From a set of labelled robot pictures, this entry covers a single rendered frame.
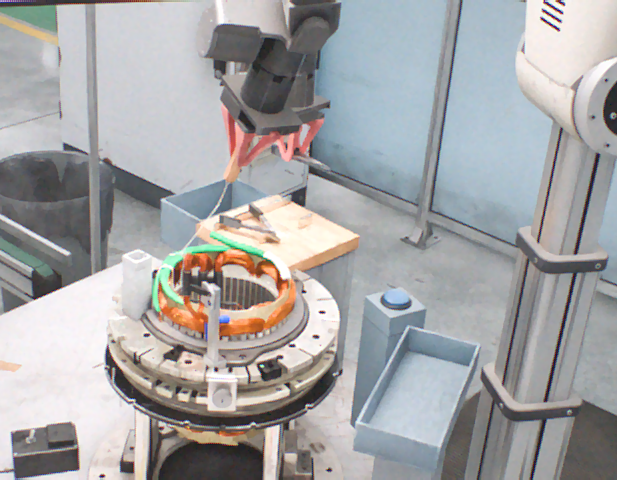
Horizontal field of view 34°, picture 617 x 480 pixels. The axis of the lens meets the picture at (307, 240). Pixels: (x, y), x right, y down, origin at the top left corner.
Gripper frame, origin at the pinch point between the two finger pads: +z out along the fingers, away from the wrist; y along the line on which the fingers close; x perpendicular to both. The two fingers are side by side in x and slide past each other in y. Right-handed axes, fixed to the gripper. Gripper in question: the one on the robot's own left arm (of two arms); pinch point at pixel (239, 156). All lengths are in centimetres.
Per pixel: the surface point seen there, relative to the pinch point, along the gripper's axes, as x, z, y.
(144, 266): -9.6, 17.1, 1.2
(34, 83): 136, 242, -325
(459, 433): 130, 132, -14
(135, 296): -10.6, 21.0, 2.8
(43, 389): -8, 65, -16
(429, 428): 16.5, 18.2, 35.2
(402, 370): 21.9, 21.7, 23.9
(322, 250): 27.8, 26.7, -4.3
